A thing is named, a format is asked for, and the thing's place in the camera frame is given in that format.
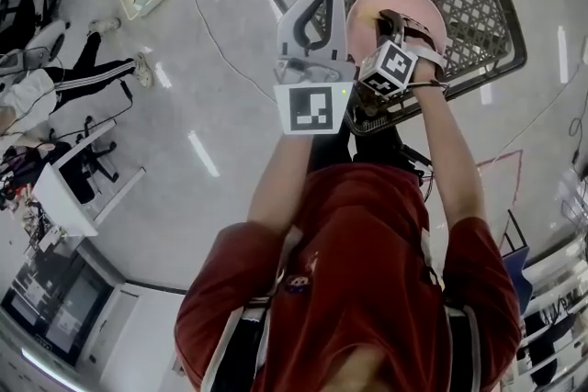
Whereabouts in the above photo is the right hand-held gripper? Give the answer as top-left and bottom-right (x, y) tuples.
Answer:
(357, 8), (420, 98)

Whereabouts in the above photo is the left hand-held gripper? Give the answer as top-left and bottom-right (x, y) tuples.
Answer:
(273, 0), (358, 135)

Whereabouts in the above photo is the big pink plate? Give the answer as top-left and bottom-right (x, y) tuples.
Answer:
(345, 0), (449, 74)

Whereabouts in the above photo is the person's left forearm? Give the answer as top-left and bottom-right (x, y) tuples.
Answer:
(247, 132), (316, 240)

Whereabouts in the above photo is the person's right forearm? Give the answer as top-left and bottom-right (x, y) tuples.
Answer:
(411, 77), (488, 240)

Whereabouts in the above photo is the person's right hand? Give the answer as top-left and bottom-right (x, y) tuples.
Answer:
(399, 16), (447, 86)

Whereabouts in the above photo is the black waist device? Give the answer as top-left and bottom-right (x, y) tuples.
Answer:
(399, 144), (433, 180)

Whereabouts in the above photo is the person's red shirt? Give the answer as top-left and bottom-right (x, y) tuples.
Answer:
(174, 162), (523, 392)

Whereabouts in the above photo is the blue chair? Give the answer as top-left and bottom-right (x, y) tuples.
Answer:
(500, 208), (534, 313)

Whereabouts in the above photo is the white metal shelf rack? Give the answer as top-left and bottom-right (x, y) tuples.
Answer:
(516, 238), (588, 386)

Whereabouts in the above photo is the black office chair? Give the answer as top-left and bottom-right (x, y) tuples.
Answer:
(39, 0), (71, 27)
(48, 117), (120, 206)

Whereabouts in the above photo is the white desk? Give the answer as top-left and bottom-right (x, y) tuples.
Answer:
(34, 118), (148, 238)

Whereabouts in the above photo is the dark glass cabinet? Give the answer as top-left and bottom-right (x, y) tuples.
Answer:
(0, 238), (125, 371)

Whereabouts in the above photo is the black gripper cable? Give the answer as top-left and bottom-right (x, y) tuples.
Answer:
(403, 79), (450, 95)

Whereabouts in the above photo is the black floor cable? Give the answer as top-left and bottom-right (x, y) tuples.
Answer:
(569, 117), (585, 166)

